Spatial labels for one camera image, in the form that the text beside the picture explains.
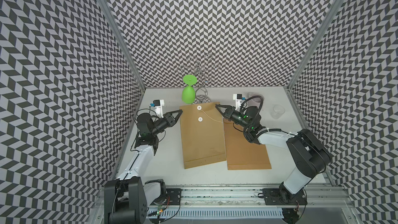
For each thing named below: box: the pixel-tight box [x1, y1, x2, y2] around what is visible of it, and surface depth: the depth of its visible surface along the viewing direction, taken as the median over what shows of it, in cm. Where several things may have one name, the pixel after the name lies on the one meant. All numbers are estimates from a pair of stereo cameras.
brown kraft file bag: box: [223, 118, 273, 171], surface depth 86 cm
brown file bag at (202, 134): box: [179, 101, 227, 170], surface depth 82 cm
